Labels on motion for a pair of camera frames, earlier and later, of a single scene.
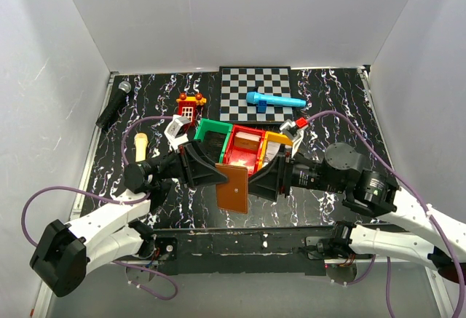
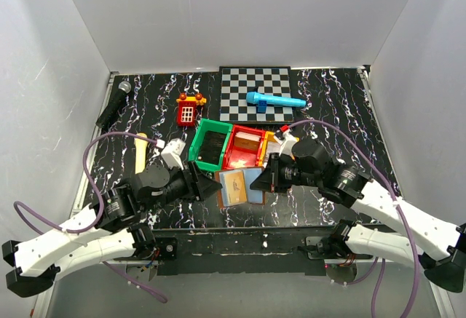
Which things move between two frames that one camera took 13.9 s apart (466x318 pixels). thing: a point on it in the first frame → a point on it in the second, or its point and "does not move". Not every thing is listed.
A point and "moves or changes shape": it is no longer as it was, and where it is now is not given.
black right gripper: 285,172 does not move
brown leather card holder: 233,196 moves or changes shape
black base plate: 250,251 does not move
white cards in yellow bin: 272,149 does not move
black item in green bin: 212,143 does not move
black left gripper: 186,165 → 194,180
